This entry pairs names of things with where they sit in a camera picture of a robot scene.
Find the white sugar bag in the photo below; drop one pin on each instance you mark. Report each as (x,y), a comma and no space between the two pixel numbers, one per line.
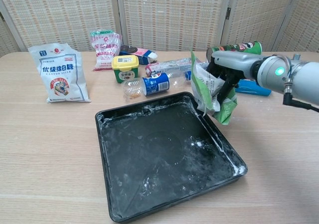
(59,71)

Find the pink white snack bag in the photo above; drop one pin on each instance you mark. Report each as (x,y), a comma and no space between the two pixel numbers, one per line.
(104,52)

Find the black screen hinge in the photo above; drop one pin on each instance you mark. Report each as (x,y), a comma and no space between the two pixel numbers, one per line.
(228,13)

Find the blue cookie box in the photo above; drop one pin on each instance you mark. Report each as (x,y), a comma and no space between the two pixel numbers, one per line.
(251,88)

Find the yellow-lidded green tub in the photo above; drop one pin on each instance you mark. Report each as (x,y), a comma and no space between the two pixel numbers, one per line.
(124,67)

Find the black baking tray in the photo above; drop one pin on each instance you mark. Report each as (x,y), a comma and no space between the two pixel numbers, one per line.
(162,164)

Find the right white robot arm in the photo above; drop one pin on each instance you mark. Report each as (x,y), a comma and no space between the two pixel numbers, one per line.
(304,79)

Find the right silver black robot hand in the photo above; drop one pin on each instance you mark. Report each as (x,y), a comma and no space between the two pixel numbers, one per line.
(234,64)

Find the green corn starch bag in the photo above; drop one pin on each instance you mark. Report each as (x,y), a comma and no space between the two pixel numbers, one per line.
(202,84)

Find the clear blue-label soda bottle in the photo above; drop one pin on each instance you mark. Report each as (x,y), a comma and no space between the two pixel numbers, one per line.
(155,83)

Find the green chips can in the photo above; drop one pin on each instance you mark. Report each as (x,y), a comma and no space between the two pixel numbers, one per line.
(239,48)

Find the long floral wrap box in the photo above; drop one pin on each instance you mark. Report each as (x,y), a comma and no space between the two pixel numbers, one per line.
(172,65)

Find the dark blue pink carton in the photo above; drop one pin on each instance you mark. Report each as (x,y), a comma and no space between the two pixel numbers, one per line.
(139,53)

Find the woven folding screen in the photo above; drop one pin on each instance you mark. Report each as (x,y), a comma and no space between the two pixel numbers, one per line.
(174,14)

